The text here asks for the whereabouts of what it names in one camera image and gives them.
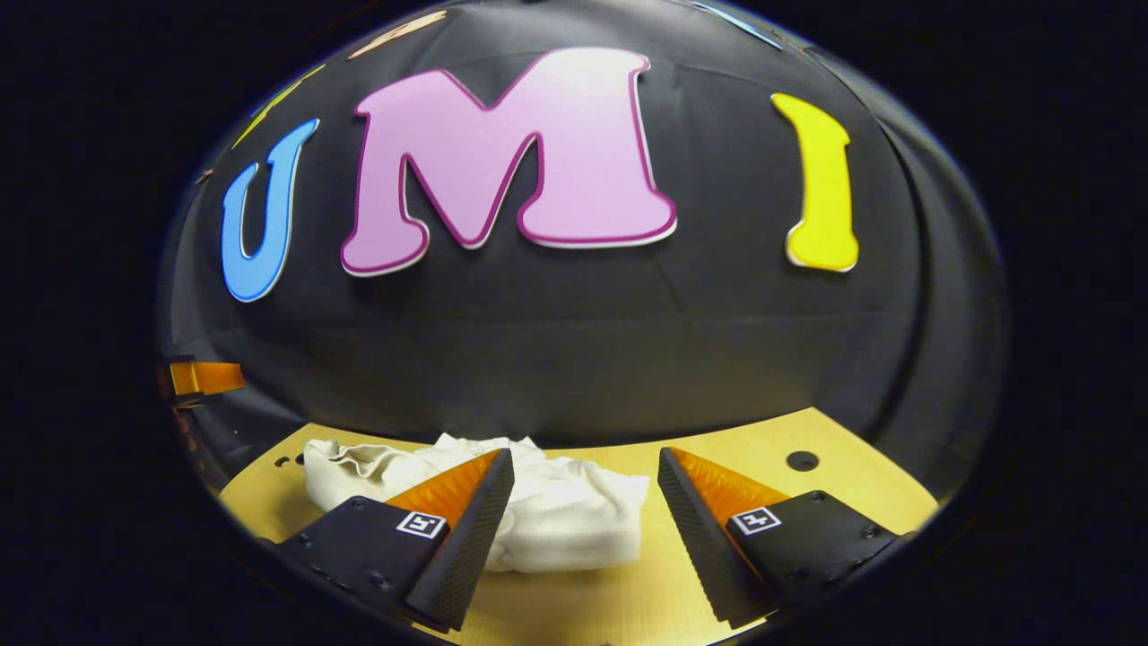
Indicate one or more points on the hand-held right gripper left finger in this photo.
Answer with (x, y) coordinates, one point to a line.
(471, 538)

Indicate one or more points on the black backdrop cloth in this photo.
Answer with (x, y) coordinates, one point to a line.
(538, 341)

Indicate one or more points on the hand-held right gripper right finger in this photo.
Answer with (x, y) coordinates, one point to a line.
(695, 538)

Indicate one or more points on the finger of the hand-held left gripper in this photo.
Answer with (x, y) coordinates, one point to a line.
(211, 378)
(188, 401)

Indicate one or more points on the white sweatshirt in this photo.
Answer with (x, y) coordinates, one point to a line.
(565, 520)

